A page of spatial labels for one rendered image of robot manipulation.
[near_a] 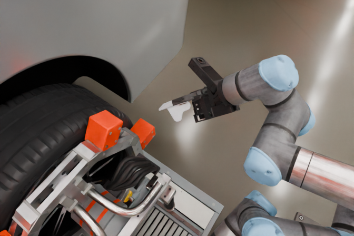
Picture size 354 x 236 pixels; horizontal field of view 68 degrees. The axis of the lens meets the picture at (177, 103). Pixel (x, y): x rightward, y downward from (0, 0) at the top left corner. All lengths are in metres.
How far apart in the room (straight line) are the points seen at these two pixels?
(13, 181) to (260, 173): 0.59
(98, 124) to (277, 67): 0.50
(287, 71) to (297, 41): 2.27
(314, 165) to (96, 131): 0.56
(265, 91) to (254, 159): 0.14
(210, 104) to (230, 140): 1.36
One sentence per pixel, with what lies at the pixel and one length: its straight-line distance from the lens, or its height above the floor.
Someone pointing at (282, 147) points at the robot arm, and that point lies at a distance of 0.55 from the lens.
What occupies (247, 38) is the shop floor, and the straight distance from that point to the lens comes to 2.70.
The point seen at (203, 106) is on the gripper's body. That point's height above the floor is 1.25.
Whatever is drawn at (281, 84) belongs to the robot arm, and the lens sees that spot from 0.56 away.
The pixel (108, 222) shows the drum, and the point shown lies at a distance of 0.94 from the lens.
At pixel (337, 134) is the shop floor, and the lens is 2.36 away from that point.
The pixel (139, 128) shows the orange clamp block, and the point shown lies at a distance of 1.06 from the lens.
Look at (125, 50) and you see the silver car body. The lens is 1.04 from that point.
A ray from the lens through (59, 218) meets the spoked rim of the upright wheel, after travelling 1.16.
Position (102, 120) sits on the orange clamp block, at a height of 1.15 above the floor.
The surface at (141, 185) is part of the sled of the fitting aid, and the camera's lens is 1.72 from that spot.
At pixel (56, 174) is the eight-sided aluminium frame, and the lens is 0.80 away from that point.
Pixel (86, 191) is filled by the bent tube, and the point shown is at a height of 1.02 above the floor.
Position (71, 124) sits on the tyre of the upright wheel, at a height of 1.15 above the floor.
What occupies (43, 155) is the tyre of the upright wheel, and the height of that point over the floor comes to 1.17.
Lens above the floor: 1.82
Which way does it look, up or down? 58 degrees down
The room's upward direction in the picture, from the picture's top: straight up
